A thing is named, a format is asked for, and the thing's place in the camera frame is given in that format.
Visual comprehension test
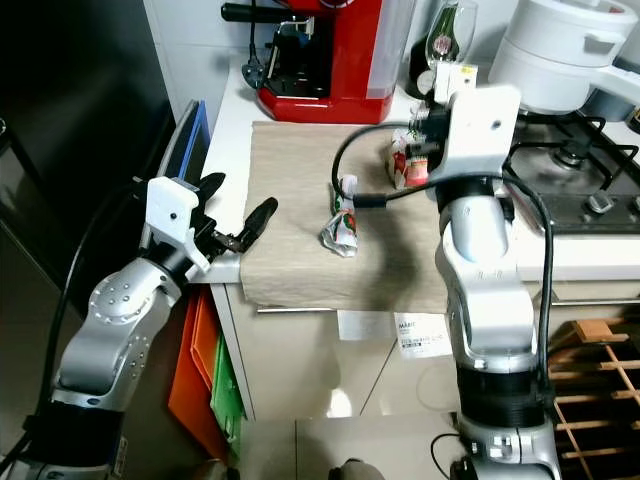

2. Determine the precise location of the white and red drink carton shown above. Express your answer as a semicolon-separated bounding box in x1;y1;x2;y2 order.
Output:
388;128;436;191

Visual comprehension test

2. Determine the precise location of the dark grey fridge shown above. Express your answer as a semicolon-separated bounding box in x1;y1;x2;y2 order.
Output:
0;0;161;301

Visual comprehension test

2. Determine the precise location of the white box with yellow label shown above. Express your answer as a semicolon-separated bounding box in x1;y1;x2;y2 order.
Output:
434;63;479;106

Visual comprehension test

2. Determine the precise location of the beige table runner cloth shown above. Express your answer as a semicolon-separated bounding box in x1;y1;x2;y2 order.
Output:
240;122;451;311

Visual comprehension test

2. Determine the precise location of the blue edged board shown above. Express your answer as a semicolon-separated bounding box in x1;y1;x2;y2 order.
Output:
160;98;211;181

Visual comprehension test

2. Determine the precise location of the dark wine bottle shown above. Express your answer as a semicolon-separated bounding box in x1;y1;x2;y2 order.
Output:
405;30;436;101

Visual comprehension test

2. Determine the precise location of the crumpled white drink carton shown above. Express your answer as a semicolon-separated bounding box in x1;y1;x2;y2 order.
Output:
318;175;361;258

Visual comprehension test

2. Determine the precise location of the clear wine glass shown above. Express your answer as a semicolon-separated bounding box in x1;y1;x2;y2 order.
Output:
410;0;479;111

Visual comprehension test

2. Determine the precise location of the red coffee machine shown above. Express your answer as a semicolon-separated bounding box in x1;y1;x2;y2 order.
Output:
222;0;396;126

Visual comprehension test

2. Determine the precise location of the plain white paper tag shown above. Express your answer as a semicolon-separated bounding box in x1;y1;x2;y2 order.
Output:
337;310;396;341

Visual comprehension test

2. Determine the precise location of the white rice cooker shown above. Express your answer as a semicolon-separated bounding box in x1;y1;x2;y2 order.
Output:
490;0;640;116

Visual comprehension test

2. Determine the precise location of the white kitchen counter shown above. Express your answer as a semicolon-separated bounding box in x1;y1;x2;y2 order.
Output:
210;60;640;421

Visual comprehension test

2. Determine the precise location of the orange tray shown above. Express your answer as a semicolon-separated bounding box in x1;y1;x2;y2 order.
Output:
168;290;226;461

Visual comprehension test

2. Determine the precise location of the green tray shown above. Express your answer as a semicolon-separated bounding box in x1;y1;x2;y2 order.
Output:
212;340;246;446

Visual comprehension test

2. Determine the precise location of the black gas stove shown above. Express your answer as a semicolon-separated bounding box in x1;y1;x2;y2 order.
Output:
500;110;640;236

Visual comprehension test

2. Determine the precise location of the white printed paper tag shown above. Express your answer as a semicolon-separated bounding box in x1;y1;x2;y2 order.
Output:
393;315;453;359

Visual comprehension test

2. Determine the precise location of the dark robot foot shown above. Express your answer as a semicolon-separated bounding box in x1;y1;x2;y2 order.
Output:
325;458;391;480

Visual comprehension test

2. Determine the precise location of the wooden wine rack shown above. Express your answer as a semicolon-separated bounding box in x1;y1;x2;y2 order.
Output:
545;318;640;480

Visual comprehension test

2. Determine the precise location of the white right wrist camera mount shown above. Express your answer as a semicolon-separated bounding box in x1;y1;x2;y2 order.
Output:
438;85;521;181

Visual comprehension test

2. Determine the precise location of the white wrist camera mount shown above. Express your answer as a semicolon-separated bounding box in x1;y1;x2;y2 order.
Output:
438;85;521;181
146;177;199;263

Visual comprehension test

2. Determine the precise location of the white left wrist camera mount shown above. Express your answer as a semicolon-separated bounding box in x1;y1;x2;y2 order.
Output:
146;177;199;263

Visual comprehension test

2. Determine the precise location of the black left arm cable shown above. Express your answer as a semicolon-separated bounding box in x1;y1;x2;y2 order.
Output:
5;178;151;476

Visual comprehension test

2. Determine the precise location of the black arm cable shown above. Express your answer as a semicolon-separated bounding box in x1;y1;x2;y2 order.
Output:
5;178;151;476
332;122;556;401

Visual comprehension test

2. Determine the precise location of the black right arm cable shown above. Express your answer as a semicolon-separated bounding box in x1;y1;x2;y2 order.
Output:
332;122;556;401

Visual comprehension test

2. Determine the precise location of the black power cord with plug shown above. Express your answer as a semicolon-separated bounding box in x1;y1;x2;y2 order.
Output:
240;0;266;86

